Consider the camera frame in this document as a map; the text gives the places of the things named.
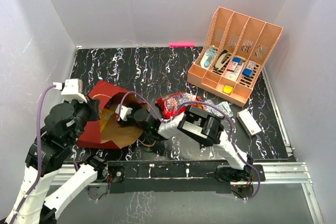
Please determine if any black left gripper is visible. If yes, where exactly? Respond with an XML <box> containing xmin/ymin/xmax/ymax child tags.
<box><xmin>66</xmin><ymin>91</ymin><xmax>102</xmax><ymax>144</ymax></box>

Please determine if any red brown paper bag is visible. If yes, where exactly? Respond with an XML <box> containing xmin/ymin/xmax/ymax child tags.
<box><xmin>76</xmin><ymin>81</ymin><xmax>143</xmax><ymax>150</ymax></box>

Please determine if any red large candy bag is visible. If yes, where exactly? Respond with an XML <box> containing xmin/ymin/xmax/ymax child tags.
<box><xmin>155</xmin><ymin>92</ymin><xmax>203</xmax><ymax>119</ymax></box>

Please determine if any silver white snack packet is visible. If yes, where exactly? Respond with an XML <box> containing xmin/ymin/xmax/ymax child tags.
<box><xmin>205</xmin><ymin>100</ymin><xmax>233</xmax><ymax>118</ymax></box>

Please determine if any yellow candy packet back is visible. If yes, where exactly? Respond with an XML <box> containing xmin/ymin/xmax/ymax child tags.
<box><xmin>100</xmin><ymin>108</ymin><xmax>116</xmax><ymax>133</ymax></box>

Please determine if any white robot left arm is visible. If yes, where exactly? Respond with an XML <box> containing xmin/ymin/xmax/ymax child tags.
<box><xmin>1</xmin><ymin>98</ymin><xmax>109</xmax><ymax>223</ymax></box>

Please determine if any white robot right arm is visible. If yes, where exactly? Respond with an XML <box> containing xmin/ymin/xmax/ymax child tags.
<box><xmin>116</xmin><ymin>103</ymin><xmax>253</xmax><ymax>182</ymax></box>

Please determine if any pink tape strip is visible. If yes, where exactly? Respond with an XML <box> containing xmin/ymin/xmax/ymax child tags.
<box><xmin>169</xmin><ymin>41</ymin><xmax>195</xmax><ymax>48</ymax></box>

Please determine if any yellow sponge block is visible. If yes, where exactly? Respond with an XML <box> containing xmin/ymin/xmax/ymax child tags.
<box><xmin>223</xmin><ymin>84</ymin><xmax>234</xmax><ymax>95</ymax></box>

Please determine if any blue white stapler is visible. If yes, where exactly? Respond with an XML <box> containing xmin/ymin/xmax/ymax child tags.
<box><xmin>200</xmin><ymin>45</ymin><xmax>217</xmax><ymax>69</ymax></box>

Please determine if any black white stapler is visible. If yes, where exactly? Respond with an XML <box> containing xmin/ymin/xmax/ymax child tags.
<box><xmin>213</xmin><ymin>49</ymin><xmax>232</xmax><ymax>72</ymax></box>

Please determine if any red white small box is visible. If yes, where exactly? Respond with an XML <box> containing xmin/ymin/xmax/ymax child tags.
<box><xmin>226</xmin><ymin>61</ymin><xmax>241</xmax><ymax>72</ymax></box>

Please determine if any white cardboard box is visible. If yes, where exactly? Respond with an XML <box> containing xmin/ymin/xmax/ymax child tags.
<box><xmin>237</xmin><ymin>109</ymin><xmax>261</xmax><ymax>137</ymax></box>

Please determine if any blue eraser block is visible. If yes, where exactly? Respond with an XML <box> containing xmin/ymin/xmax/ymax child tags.
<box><xmin>232</xmin><ymin>57</ymin><xmax>244</xmax><ymax>65</ymax></box>

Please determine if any blue small box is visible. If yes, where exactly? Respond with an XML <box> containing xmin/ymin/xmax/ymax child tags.
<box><xmin>242</xmin><ymin>68</ymin><xmax>254</xmax><ymax>78</ymax></box>

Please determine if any pink desk organizer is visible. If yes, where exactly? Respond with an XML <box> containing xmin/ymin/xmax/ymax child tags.
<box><xmin>187</xmin><ymin>7</ymin><xmax>283</xmax><ymax>107</ymax></box>

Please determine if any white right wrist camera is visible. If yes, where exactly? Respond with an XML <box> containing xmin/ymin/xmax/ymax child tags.
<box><xmin>115</xmin><ymin>104</ymin><xmax>132</xmax><ymax>122</ymax></box>

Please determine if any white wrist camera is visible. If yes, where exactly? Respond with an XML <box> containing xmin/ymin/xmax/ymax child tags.
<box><xmin>115</xmin><ymin>104</ymin><xmax>132</xmax><ymax>122</ymax></box>
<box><xmin>53</xmin><ymin>79</ymin><xmax>87</xmax><ymax>103</ymax></box>

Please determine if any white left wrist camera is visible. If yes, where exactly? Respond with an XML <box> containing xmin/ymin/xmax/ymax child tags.
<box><xmin>53</xmin><ymin>79</ymin><xmax>87</xmax><ymax>103</ymax></box>

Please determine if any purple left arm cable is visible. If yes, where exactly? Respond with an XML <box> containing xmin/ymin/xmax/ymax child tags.
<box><xmin>4</xmin><ymin>84</ymin><xmax>79</xmax><ymax>223</ymax></box>

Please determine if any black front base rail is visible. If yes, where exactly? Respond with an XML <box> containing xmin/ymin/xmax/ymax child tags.
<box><xmin>95</xmin><ymin>160</ymin><xmax>266</xmax><ymax>195</ymax></box>

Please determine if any aluminium frame rail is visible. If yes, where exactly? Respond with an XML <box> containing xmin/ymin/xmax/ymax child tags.
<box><xmin>49</xmin><ymin>66</ymin><xmax>325</xmax><ymax>224</ymax></box>

